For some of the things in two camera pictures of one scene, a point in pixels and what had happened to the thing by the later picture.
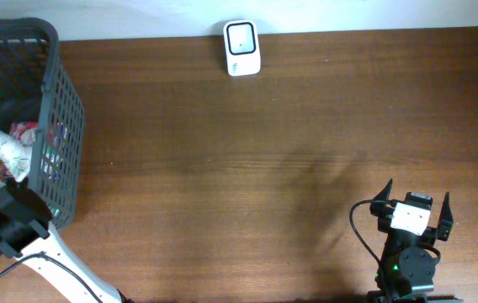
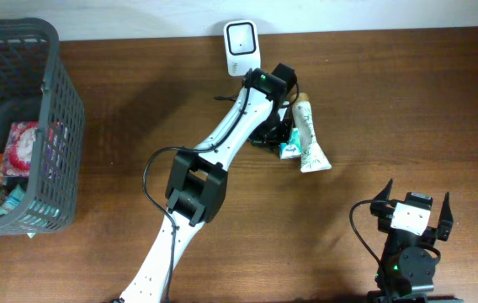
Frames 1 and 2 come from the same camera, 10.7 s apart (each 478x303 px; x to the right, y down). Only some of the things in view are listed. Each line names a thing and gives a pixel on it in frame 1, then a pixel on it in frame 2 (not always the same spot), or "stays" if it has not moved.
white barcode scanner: (242, 47) stays
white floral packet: (16, 151) -> (312, 157)
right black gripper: (443, 229) stays
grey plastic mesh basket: (17, 75) stays
